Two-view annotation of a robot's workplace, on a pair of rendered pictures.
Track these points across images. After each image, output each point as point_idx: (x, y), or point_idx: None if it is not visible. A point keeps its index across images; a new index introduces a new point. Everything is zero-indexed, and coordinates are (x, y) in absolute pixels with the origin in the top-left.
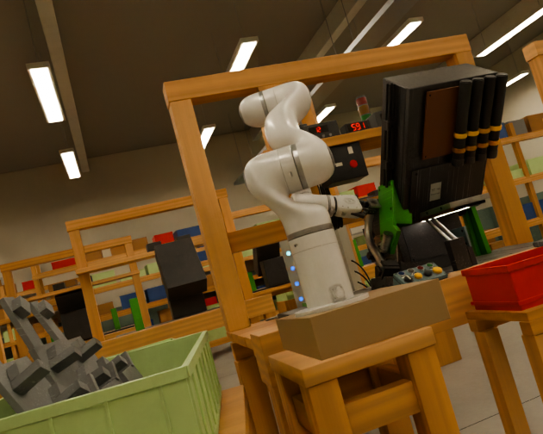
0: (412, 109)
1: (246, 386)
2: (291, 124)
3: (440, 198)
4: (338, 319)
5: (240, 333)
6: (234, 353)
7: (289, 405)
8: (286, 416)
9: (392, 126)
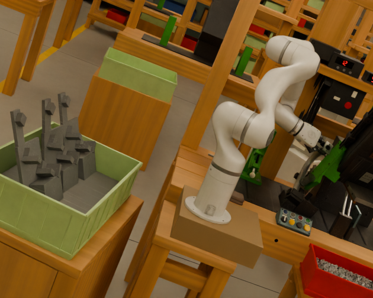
0: None
1: (167, 180)
2: (273, 94)
3: (368, 183)
4: (193, 226)
5: (180, 155)
6: (176, 156)
7: (153, 232)
8: (151, 233)
9: (368, 121)
